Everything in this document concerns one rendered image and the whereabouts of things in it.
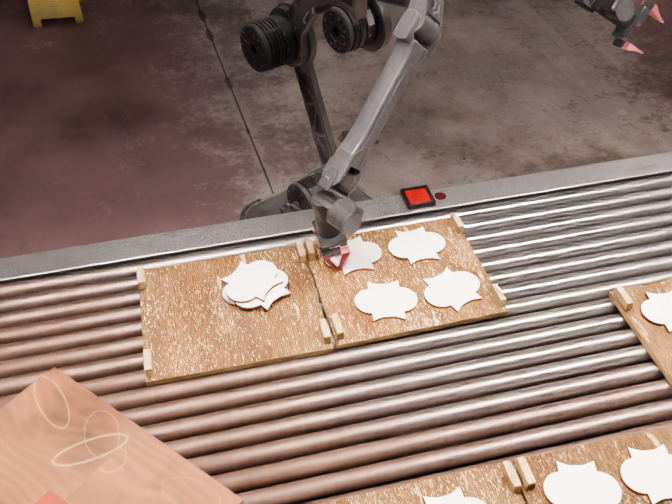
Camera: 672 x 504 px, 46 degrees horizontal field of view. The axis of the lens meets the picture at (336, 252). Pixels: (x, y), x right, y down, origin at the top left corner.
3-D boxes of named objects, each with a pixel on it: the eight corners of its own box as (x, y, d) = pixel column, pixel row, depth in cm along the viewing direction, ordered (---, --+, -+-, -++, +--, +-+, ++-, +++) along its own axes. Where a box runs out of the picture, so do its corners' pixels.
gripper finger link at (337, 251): (346, 253, 198) (341, 225, 191) (354, 272, 192) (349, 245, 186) (320, 260, 197) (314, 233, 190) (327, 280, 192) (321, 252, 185)
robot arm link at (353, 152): (428, 26, 183) (404, 5, 175) (446, 33, 180) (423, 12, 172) (339, 189, 189) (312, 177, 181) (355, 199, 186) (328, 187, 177)
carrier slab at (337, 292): (302, 247, 202) (302, 242, 201) (453, 220, 210) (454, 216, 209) (337, 349, 177) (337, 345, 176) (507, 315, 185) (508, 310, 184)
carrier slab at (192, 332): (138, 275, 195) (137, 270, 194) (301, 248, 202) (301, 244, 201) (147, 386, 170) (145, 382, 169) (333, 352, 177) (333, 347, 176)
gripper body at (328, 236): (337, 219, 195) (334, 196, 190) (348, 246, 187) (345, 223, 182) (312, 226, 194) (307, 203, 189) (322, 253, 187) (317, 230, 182)
